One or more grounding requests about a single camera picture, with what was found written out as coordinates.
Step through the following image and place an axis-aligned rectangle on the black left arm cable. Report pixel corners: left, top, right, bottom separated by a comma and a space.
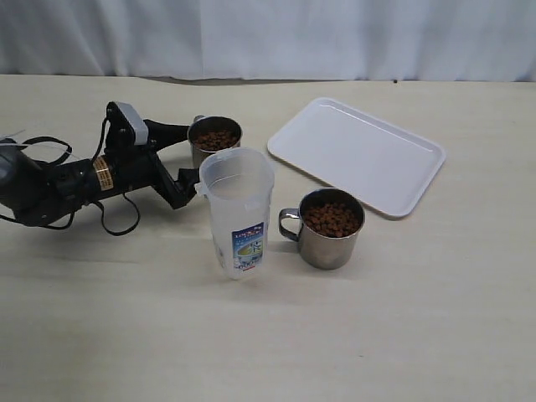
0, 119, 142, 236

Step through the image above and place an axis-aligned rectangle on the white backdrop curtain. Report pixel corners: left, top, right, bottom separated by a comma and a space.
1, 1, 535, 81

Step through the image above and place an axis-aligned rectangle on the clear plastic pitcher with label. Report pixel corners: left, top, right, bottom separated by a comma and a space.
196, 147, 275, 280

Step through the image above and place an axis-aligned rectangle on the white plastic tray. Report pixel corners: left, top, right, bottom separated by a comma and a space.
267, 97, 446, 219

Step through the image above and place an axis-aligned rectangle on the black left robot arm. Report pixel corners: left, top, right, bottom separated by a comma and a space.
1, 101, 199, 228

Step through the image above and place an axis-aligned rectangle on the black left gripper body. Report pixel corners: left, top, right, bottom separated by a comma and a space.
85, 101, 158, 201

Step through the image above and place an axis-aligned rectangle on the steel mug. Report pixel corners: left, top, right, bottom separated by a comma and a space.
278, 188, 365, 271
187, 115, 243, 168

